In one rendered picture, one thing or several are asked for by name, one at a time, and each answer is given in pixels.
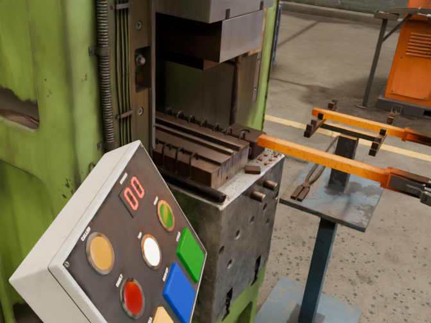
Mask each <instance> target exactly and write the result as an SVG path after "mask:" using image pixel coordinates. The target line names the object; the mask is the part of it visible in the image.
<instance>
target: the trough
mask: <svg viewBox="0 0 431 323"><path fill-rule="evenodd" d="M155 124H158V125H160V126H163V127H165V128H169V129H172V130H174V131H177V132H180V133H183V134H185V135H188V136H191V137H194V138H197V139H200V140H203V141H205V142H208V143H211V144H214V145H217V146H219V147H223V148H225V149H231V150H232V151H233V155H235V154H236V153H238V152H239V148H240V147H238V146H236V145H233V144H229V143H227V142H223V141H221V140H218V139H216V138H212V137H209V136H206V135H203V134H201V133H198V132H195V131H192V130H189V129H186V128H183V127H181V126H177V125H175V124H171V123H169V122H166V121H164V120H160V119H157V118H155Z"/></svg>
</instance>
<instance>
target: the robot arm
mask: <svg viewBox="0 0 431 323"><path fill-rule="evenodd" d="M425 185H426V184H422V183H419V182H417V181H413V180H411V179H407V178H403V177H400V176H396V175H394V174H391V177H390V180H389V183H388V186H390V187H393V188H396V189H398V190H402V191H404V192H408V193H410V194H413V195H416V196H418V197H419V198H420V202H421V203H423V204H425V205H427V206H430V207H431V178H430V180H429V182H428V186H427V187H425Z"/></svg>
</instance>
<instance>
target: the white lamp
mask: <svg viewBox="0 0 431 323"><path fill-rule="evenodd" d="M144 251H145V254H146V258H147V259H148V261H149V262H150V264H152V265H157V264H158V262H159V259H160V253H159V250H158V247H157V244H156V243H155V241H154V240H153V239H151V238H147V239H146V241H145V243H144Z"/></svg>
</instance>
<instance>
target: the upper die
mask: <svg viewBox="0 0 431 323"><path fill-rule="evenodd" d="M263 21H264V9H263V10H258V11H255V12H251V13H247V14H244V15H239V16H236V17H232V18H229V19H227V18H225V20H221V21H217V22H213V23H210V24H209V23H205V22H200V21H194V20H190V19H184V18H181V17H175V16H172V15H166V14H162V13H157V12H155V47H159V48H162V49H166V50H169V51H174V52H177V53H181V54H186V55H189V56H193V57H196V58H201V59H204V60H209V61H212V62H217V63H221V62H224V61H226V60H229V59H231V58H234V57H236V56H238V55H241V54H244V53H247V52H249V51H252V50H254V49H256V48H259V47H260V44H261V38H262V27H263Z"/></svg>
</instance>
